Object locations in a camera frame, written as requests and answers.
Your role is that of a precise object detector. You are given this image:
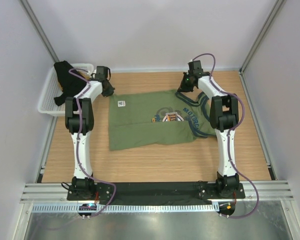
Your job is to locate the green tank top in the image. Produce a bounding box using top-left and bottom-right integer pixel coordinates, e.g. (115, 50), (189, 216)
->
(108, 89), (216, 151)

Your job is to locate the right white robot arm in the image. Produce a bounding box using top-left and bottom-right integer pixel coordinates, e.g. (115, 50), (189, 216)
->
(175, 60), (240, 198)

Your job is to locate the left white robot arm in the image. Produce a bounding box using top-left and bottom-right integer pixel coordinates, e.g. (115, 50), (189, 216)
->
(65, 66), (115, 200)

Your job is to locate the black tank top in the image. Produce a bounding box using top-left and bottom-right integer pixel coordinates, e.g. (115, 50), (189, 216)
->
(53, 61), (87, 106)

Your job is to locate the orange garment in basket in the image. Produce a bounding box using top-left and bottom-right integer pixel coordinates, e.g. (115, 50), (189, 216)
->
(76, 69), (91, 81)

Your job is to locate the white plastic basket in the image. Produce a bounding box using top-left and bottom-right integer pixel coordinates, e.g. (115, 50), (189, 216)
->
(37, 63), (94, 117)

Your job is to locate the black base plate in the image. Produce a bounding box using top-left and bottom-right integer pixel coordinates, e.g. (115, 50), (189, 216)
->
(66, 180), (246, 202)

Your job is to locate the slotted grey cable duct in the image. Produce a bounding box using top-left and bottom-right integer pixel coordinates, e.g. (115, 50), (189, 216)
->
(32, 202), (219, 214)

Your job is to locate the aluminium frame rail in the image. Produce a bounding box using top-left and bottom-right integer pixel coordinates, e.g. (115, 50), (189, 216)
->
(19, 180), (294, 203)

